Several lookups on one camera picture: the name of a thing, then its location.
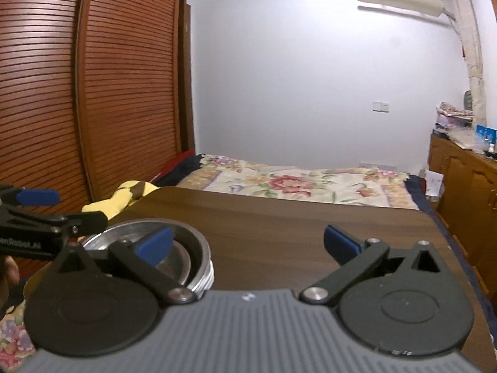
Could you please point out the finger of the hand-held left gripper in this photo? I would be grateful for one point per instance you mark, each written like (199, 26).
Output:
(91, 221)
(37, 197)

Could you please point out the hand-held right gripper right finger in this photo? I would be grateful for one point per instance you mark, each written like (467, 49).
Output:
(341, 245)

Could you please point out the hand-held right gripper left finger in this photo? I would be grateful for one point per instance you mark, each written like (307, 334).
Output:
(155, 244)

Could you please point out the large steel bowl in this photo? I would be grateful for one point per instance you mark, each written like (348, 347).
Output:
(198, 241)

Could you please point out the person's left hand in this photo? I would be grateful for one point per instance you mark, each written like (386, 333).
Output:
(9, 272)

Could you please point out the yellow plush toy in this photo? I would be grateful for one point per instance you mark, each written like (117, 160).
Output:
(124, 194)

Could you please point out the dark red cloth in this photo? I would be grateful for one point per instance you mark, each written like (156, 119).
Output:
(174, 169)

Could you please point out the floral bed blanket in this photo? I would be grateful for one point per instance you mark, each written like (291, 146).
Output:
(291, 184)

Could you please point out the navy blue quilt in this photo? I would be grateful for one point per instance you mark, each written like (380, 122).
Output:
(421, 194)

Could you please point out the white paper bag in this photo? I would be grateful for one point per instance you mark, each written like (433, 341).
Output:
(435, 184)

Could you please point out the wooden sideboard cabinet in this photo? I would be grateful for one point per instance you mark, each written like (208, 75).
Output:
(466, 190)

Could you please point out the wooden louvered wardrobe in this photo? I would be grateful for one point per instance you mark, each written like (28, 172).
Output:
(128, 85)

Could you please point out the clear plastic bag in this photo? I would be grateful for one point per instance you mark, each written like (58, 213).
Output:
(464, 139)

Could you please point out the blue box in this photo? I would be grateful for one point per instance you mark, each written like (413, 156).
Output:
(486, 132)

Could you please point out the grey fan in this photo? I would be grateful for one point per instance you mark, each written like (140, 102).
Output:
(469, 100)

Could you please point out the cream curtain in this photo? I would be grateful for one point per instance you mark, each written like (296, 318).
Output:
(471, 46)

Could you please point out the white wall socket row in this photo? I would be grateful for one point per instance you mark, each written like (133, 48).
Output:
(378, 165)

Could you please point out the white wall switch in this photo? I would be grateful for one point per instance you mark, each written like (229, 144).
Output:
(380, 106)

